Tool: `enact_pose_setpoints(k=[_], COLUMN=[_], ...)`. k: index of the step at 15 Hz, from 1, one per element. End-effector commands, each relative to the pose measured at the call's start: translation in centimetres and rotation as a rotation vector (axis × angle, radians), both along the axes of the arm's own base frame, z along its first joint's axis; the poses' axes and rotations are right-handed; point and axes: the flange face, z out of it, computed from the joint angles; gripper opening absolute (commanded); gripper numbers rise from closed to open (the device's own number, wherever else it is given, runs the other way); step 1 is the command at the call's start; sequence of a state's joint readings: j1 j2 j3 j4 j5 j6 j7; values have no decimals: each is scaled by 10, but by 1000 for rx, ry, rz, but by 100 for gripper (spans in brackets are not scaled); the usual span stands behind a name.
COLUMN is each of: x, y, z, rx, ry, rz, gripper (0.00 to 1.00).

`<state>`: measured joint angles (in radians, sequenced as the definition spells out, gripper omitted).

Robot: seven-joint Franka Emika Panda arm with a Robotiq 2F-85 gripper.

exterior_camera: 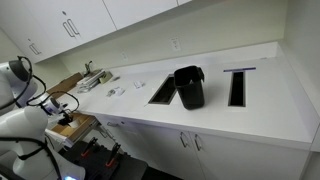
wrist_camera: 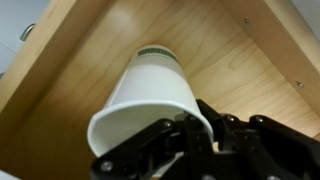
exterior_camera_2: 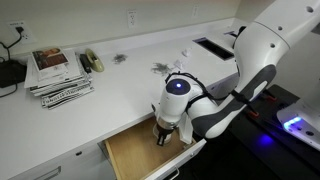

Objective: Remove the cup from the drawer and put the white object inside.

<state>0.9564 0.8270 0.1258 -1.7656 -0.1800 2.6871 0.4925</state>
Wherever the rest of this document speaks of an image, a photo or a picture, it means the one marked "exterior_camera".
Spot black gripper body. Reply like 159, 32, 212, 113
56, 109, 72, 124

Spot white paper cup green stripe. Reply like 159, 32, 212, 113
67, 118, 81, 130

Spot white paper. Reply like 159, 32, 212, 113
106, 86, 126, 98

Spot wooden drawer white front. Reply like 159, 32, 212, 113
45, 111, 101, 148

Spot wooden cutting board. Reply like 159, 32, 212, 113
46, 72, 85, 100

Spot black orange bar clamp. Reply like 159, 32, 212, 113
105, 142, 122, 168
80, 136, 100, 160

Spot small black metal fixture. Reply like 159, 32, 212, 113
83, 60, 94, 77

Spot pale yellow note pad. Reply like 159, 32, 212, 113
98, 71, 114, 85

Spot black robot mounting cart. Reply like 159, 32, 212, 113
58, 139, 149, 180

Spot small white packet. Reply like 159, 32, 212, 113
132, 79, 146, 90

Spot white base cabinets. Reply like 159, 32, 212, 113
36, 106, 312, 180

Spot wide rectangular counter opening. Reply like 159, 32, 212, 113
147, 73, 180, 106

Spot black plastic trash bin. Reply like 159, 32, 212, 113
173, 65, 206, 111

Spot narrow rectangular counter opening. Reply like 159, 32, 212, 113
227, 70, 247, 108

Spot blue tape strip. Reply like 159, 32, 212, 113
222, 66, 257, 73

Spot metal cabinet door handle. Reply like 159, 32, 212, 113
27, 42, 42, 56
193, 133, 203, 152
179, 131, 190, 149
96, 125, 116, 141
67, 18, 81, 37
62, 21, 76, 40

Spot white wall outlet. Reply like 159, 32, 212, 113
169, 36, 182, 52
120, 50, 130, 62

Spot white wall cabinets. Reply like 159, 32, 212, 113
0, 0, 193, 64

